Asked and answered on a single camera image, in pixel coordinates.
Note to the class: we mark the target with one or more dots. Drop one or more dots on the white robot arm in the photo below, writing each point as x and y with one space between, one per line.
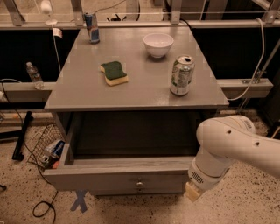
222 141

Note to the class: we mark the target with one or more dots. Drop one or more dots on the grey bottom drawer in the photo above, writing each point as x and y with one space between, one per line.
143 190

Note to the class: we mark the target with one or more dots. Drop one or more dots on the grey drawer cabinet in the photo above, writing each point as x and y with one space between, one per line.
81 86

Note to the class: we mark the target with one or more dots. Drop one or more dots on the white bowl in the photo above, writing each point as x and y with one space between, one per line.
158 44

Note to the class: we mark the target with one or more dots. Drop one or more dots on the blue energy drink can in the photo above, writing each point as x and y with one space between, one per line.
92 28

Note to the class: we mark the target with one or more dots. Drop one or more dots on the green and silver soda can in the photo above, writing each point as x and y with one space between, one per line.
182 74

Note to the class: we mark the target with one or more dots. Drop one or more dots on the white lamp with cord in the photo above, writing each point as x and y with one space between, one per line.
47 9

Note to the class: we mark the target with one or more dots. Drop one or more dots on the clear plastic water bottle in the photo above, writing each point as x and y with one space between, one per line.
34 75

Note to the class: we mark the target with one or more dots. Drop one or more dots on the grey top drawer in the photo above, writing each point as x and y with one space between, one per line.
133 149

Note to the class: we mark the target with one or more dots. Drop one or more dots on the blue tape cross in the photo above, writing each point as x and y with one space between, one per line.
80 201

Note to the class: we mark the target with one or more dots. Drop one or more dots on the black bar on floor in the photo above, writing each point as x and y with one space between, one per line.
17 154

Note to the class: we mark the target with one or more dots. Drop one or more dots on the wire basket with items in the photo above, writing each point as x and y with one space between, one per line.
48 148

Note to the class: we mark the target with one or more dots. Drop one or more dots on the green and yellow sponge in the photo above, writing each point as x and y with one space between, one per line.
114 74

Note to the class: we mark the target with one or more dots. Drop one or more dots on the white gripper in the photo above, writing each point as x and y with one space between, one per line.
202 176

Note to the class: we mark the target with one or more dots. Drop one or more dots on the grey drawer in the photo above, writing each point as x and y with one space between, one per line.
133 149
143 190

